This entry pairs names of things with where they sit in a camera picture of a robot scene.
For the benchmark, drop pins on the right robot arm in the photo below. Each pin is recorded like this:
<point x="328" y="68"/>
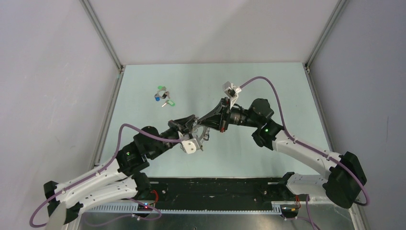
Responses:
<point x="341" y="176"/>

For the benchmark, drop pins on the right aluminium frame post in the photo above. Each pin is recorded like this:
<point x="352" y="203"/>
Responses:
<point x="326" y="31"/>

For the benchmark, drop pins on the left aluminium frame post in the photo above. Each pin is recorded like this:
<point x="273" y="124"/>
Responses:
<point x="95" y="21"/>

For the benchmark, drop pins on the blue tag key loose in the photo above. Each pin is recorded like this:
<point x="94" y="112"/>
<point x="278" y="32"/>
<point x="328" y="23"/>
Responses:
<point x="157" y="97"/>

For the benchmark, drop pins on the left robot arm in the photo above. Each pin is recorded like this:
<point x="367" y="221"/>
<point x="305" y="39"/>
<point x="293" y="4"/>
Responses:
<point x="122" y="176"/>

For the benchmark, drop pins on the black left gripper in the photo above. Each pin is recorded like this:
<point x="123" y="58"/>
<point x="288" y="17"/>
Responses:
<point x="185" y="129"/>

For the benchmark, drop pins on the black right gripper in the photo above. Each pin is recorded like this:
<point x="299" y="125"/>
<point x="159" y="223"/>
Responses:
<point x="220" y="121"/>

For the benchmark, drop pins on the controller board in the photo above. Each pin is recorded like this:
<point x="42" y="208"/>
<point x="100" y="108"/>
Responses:
<point x="144" y="208"/>
<point x="289" y="209"/>

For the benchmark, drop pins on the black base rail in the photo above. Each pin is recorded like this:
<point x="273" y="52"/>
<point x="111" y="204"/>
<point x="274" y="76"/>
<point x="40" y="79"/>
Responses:
<point x="218" y="193"/>

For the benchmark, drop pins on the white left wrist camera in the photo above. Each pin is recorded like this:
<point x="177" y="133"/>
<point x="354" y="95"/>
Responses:
<point x="190" y="142"/>

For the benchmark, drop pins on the left controller board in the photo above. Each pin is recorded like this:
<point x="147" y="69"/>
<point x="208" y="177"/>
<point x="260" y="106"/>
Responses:
<point x="144" y="208"/>

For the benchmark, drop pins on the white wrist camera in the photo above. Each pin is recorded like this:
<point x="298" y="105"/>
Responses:
<point x="232" y="91"/>
<point x="190" y="142"/>

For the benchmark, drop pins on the white slotted cable duct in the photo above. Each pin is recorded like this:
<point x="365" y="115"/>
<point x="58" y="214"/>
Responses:
<point x="131" y="208"/>

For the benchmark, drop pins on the aluminium frame post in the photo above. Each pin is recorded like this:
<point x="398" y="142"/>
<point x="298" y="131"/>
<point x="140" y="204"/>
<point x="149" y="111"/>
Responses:
<point x="326" y="31"/>
<point x="95" y="21"/>

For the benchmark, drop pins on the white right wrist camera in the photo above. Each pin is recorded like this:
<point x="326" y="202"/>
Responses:
<point x="232" y="91"/>

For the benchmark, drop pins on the right controller board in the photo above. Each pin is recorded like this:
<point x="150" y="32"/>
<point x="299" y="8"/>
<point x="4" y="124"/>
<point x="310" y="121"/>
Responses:
<point x="289" y="209"/>

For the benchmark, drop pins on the black tag key loose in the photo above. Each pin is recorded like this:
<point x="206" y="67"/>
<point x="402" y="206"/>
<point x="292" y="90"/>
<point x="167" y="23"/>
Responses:
<point x="165" y="95"/>

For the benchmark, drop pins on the large metal key ring disc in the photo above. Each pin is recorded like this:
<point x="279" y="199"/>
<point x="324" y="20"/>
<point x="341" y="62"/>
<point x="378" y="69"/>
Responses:
<point x="203" y="134"/>

